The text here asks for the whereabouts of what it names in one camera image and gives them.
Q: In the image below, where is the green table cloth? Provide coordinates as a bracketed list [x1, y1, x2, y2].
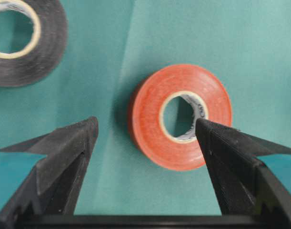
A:
[0, 0, 291, 215]

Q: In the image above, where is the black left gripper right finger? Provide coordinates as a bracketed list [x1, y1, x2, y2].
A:
[196, 118, 291, 229]

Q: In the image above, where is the black tape roll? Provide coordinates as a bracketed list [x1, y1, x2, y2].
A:
[0, 0, 67, 87]

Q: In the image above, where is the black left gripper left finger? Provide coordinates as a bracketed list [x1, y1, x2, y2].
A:
[0, 116, 99, 229]

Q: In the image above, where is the red tape roll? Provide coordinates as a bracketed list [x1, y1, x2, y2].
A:
[128, 64, 232, 171]

